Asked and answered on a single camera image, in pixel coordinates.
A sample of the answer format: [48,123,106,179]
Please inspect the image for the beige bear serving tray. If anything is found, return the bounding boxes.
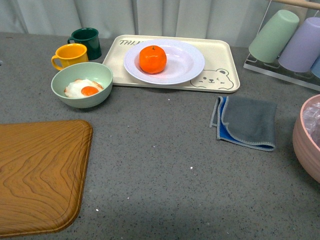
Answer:
[103,35,240,94]

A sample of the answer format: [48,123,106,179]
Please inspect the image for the white round plate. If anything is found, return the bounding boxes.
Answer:
[123,39,205,85]

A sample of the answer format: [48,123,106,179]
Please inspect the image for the wooden rack handle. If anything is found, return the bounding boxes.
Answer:
[273,0,320,11]

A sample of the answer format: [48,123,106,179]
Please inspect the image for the clear acrylic cup rack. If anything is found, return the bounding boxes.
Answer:
[243,3,320,91]

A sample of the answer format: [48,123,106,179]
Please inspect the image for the orange mandarin fruit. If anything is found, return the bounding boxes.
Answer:
[138,45,167,74]

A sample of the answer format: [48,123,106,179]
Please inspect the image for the purple cup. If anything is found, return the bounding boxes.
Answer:
[278,17,320,73]

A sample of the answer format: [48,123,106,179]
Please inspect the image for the clear plastic wrappers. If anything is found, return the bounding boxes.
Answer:
[302,102,320,147]

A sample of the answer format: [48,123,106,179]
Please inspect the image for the yellow mug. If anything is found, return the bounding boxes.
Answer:
[51,43,89,71]

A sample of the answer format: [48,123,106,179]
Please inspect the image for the pink bowl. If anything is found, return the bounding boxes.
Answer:
[292,94,320,183]

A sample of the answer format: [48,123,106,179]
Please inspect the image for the light green bowl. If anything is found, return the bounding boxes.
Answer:
[51,62,113,109]

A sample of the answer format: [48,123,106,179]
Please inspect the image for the wooden serving tray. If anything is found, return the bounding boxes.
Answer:
[0,119,93,238]

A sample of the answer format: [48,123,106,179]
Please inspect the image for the fake fried egg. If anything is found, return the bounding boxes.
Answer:
[64,79,104,98]

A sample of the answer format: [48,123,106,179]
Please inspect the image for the grey blue folded cloth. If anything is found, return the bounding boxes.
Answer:
[209,95,277,152]

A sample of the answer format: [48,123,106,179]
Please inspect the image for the light green cup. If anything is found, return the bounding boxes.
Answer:
[248,9,300,63]

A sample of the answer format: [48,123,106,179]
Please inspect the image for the dark green mug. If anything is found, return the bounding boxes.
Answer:
[67,27,102,61]

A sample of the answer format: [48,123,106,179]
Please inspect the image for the blue cup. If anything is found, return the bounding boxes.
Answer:
[310,56,320,78]

